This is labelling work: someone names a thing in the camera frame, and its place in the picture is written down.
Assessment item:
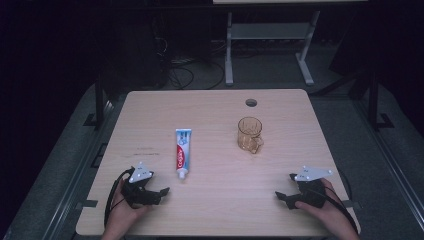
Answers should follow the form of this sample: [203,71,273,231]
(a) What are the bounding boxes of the amber glass mug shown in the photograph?
[237,116,265,155]

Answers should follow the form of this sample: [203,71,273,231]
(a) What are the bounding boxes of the black metal stand post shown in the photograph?
[83,74,111,129]
[366,71,395,132]

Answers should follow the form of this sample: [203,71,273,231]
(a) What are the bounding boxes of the grey metal table frame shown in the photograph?
[224,9,322,88]

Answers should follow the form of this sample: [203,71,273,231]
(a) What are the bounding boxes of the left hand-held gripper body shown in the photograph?
[120,161,156,210]

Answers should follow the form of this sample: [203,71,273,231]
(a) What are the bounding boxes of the person's left hand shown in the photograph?
[101,179,153,240]

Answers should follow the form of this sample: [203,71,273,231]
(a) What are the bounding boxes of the white red blue toothpaste tube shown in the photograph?
[175,128,193,181]

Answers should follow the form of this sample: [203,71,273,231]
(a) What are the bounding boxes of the dark computer tower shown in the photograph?
[99,13,169,99]

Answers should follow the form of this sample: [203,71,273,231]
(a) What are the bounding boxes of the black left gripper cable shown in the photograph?
[103,168,134,229]

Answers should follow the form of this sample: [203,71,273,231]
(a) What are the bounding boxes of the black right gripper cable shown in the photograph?
[314,186,360,235]

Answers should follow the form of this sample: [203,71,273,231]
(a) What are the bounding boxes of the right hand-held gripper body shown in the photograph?
[289,165,334,210]

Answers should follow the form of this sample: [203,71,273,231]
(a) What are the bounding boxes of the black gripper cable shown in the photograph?
[314,186,360,235]
[103,168,134,229]

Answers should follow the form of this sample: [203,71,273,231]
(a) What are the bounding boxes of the black floor cables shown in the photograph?
[156,36,228,92]

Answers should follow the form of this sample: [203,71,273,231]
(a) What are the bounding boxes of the person's right hand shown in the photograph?
[294,178,362,240]

